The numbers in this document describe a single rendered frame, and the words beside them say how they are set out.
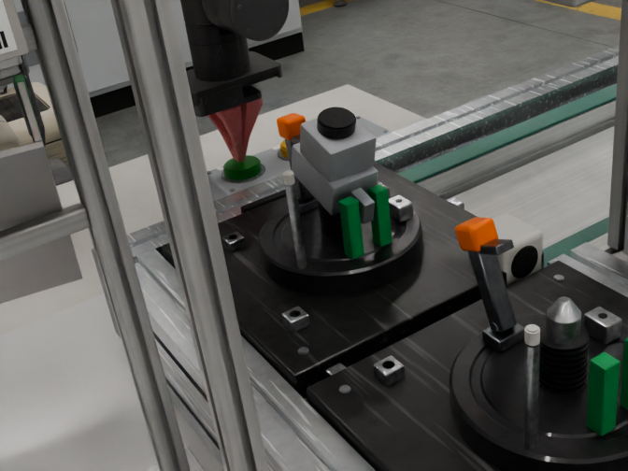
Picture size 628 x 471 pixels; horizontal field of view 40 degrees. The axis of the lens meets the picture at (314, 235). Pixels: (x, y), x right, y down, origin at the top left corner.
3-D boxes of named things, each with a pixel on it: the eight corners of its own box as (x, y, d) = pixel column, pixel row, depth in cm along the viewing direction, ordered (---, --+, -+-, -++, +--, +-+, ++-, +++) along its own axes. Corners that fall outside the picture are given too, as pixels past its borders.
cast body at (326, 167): (290, 172, 73) (291, 104, 68) (334, 155, 74) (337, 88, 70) (345, 233, 68) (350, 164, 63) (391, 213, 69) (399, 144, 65)
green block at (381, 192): (372, 241, 71) (366, 188, 69) (384, 236, 72) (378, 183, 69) (380, 247, 70) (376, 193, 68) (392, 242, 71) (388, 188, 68)
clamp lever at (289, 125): (291, 198, 78) (274, 118, 74) (309, 191, 78) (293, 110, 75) (311, 208, 75) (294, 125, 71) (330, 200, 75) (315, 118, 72)
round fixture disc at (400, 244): (233, 246, 77) (229, 227, 76) (362, 192, 83) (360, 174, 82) (316, 316, 66) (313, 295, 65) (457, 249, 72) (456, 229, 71)
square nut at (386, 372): (373, 375, 60) (372, 363, 59) (392, 365, 60) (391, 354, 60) (387, 387, 59) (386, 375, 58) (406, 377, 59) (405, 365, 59)
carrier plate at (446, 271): (164, 263, 80) (160, 243, 79) (376, 178, 90) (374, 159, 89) (297, 398, 62) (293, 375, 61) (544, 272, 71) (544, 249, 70)
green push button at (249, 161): (220, 179, 93) (216, 163, 92) (251, 167, 95) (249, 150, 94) (236, 192, 90) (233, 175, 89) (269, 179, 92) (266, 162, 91)
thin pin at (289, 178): (295, 266, 69) (280, 172, 65) (304, 263, 70) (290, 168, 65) (301, 270, 69) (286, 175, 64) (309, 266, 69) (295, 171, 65)
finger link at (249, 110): (274, 163, 90) (261, 78, 85) (213, 186, 87) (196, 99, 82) (243, 143, 95) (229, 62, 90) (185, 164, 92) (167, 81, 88)
